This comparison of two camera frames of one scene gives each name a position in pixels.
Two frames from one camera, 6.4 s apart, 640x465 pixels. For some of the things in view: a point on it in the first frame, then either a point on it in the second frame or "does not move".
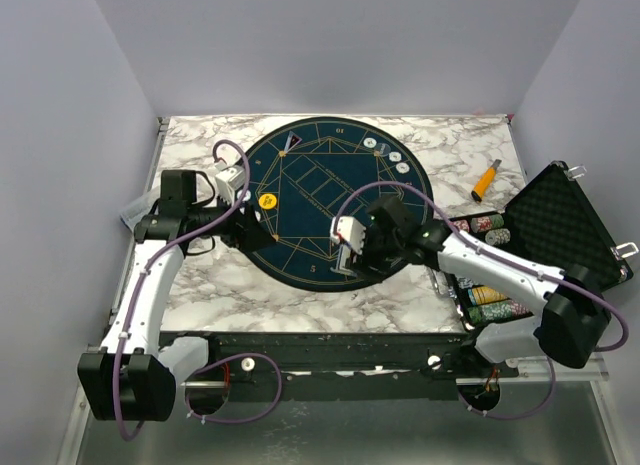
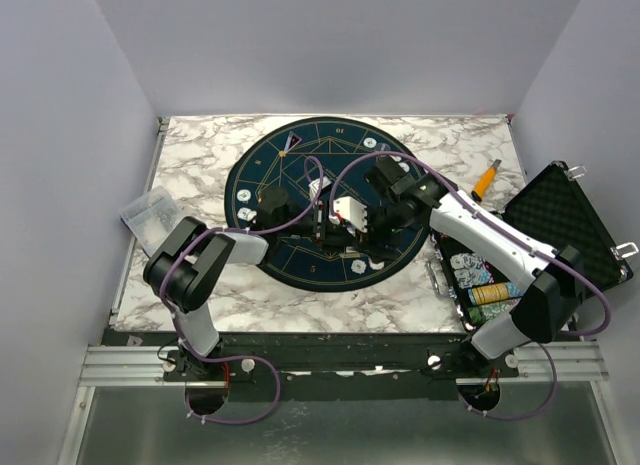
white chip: [246, 197] does not move
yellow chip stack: [481, 294] does not move
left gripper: [246, 231] -> [321, 224]
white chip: [370, 142] does not move
